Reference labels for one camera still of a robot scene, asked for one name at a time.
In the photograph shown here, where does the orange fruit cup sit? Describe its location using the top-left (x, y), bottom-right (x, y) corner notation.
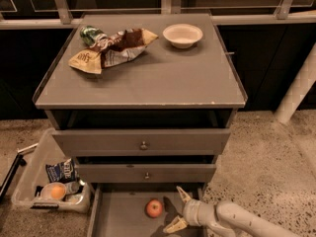
top-left (40, 183), bottom-right (66, 200)

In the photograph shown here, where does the grey bottom drawer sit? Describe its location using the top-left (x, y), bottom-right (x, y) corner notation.
top-left (87, 184), bottom-right (207, 237)

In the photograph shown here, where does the red apple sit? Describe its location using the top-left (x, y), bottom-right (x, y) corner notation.
top-left (145, 199), bottom-right (163, 218)

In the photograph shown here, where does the brown crumpled chip bag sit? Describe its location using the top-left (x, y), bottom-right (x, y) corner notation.
top-left (68, 29), bottom-right (158, 74)

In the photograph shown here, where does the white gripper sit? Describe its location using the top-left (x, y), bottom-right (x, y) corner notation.
top-left (163, 186), bottom-right (216, 234)

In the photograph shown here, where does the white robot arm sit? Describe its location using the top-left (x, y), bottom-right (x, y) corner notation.
top-left (163, 186), bottom-right (299, 237)

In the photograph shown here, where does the grey middle drawer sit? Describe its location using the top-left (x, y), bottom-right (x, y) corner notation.
top-left (77, 164), bottom-right (216, 183)

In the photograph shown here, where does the grey drawer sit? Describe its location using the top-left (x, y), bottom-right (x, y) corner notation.
top-left (87, 184), bottom-right (207, 237)
top-left (77, 164), bottom-right (216, 183)
top-left (52, 128), bottom-right (230, 157)

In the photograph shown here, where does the white diagonal pole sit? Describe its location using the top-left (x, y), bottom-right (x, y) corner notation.
top-left (275, 43), bottom-right (316, 123)

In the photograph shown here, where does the blue snack bag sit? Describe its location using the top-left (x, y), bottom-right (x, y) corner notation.
top-left (45, 159), bottom-right (77, 184)

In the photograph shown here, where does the green soda can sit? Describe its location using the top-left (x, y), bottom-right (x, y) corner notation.
top-left (80, 26), bottom-right (108, 46)

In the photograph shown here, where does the grey top drawer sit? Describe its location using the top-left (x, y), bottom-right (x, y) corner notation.
top-left (52, 128), bottom-right (230, 157)

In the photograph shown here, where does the white paper bowl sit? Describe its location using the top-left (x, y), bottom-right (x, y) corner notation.
top-left (163, 24), bottom-right (203, 49)

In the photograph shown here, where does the metal railing frame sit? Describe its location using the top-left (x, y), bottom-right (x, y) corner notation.
top-left (0, 0), bottom-right (316, 30)

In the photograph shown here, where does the grey drawer cabinet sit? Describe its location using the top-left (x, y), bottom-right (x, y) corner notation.
top-left (32, 13), bottom-right (249, 237)

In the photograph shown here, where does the clear plastic bin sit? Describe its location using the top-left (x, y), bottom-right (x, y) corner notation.
top-left (11, 128), bottom-right (91, 213)

